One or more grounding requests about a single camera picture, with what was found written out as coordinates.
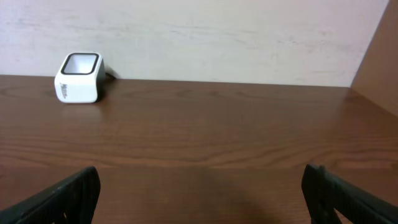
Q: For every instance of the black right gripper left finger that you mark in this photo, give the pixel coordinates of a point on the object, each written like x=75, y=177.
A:
x=72, y=200

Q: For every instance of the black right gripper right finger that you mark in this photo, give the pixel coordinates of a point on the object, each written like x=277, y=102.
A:
x=326, y=195

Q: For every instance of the white barcode scanner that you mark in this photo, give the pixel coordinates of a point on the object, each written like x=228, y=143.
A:
x=80, y=78

